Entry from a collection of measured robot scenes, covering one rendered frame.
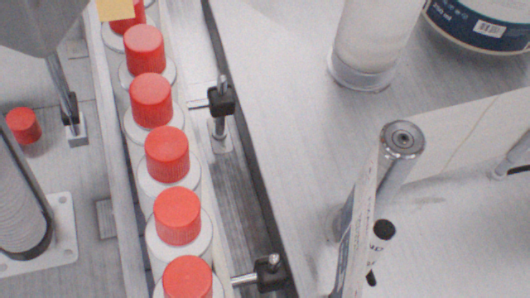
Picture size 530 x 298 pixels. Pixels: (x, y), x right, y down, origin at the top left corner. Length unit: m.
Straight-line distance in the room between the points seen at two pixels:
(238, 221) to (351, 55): 0.24
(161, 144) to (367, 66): 0.34
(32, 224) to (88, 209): 0.32
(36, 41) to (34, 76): 0.60
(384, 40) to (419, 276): 0.26
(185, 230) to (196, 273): 0.04
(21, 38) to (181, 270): 0.22
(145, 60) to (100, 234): 0.26
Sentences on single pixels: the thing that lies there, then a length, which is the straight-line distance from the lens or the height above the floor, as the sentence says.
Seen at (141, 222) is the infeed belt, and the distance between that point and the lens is 0.63.
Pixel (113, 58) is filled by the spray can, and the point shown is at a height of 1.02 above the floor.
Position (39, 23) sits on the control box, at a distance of 0.21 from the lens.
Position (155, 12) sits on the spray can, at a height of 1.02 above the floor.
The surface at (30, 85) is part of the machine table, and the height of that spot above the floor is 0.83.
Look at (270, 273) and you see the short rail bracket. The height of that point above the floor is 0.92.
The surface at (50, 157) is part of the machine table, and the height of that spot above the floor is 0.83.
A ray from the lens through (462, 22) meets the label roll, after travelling 0.81.
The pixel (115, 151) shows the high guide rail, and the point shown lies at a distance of 0.57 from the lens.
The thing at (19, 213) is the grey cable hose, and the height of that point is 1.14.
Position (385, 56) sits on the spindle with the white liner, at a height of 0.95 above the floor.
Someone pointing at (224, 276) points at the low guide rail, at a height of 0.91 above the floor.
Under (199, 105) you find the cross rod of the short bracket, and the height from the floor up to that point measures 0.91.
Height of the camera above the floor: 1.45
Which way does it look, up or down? 58 degrees down
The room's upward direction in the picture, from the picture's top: 10 degrees clockwise
